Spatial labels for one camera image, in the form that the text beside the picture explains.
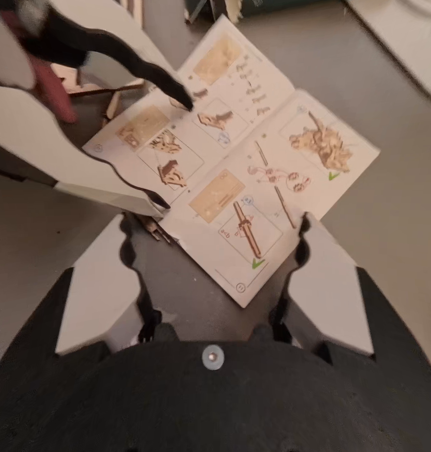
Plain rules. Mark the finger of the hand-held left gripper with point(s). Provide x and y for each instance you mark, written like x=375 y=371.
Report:
x=42 y=141
x=95 y=17

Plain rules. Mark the paper instruction sheet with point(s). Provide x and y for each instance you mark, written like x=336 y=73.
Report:
x=236 y=141

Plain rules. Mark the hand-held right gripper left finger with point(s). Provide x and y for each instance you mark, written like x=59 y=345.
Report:
x=98 y=300

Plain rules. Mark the small wooden model part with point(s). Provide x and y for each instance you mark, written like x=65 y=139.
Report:
x=155 y=227

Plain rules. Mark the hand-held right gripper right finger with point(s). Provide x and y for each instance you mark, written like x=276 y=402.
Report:
x=325 y=293

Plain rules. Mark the white rounded mat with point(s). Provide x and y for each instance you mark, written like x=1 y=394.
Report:
x=406 y=42

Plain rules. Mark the pale wooden piece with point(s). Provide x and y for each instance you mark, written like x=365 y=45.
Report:
x=113 y=106

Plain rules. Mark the laser-cut plywood sheet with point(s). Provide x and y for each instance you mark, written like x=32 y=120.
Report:
x=135 y=14

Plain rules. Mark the dark pink object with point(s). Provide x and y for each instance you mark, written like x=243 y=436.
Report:
x=52 y=91

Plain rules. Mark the dark cardboard box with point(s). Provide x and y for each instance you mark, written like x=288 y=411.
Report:
x=272 y=7

